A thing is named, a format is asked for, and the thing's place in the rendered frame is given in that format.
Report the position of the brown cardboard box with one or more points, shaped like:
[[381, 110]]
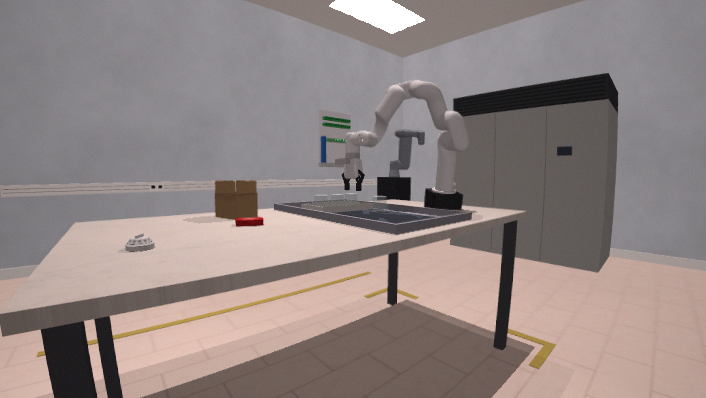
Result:
[[243, 204]]

